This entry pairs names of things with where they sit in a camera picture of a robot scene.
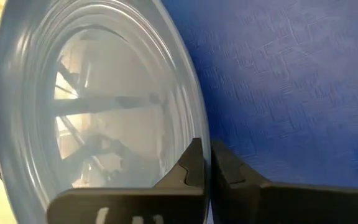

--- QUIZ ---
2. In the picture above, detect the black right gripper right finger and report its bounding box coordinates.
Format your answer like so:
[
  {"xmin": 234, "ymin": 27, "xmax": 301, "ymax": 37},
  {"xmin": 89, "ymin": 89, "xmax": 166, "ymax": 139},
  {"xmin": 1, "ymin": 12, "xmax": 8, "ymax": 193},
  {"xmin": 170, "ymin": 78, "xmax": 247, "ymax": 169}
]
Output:
[{"xmin": 211, "ymin": 139, "xmax": 358, "ymax": 224}]

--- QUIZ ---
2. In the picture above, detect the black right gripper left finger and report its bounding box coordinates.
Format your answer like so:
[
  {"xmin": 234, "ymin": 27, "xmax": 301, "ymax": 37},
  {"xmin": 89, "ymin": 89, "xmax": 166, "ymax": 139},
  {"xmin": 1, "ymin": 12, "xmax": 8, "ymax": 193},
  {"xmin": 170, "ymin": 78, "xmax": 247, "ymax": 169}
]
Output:
[{"xmin": 46, "ymin": 137, "xmax": 207, "ymax": 224}]

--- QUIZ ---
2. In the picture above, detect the teal round plate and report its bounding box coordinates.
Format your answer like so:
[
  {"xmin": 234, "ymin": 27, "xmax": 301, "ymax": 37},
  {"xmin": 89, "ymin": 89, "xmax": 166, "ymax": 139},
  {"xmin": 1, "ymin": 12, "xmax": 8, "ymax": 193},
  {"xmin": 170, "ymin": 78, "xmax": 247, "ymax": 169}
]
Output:
[{"xmin": 0, "ymin": 0, "xmax": 211, "ymax": 224}]

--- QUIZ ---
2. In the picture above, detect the blue rectangular plastic tray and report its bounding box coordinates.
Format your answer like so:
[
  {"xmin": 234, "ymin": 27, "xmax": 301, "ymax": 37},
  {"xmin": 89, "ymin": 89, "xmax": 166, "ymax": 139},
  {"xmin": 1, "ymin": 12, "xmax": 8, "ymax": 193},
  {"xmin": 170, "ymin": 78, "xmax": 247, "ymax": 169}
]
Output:
[{"xmin": 158, "ymin": 0, "xmax": 358, "ymax": 190}]

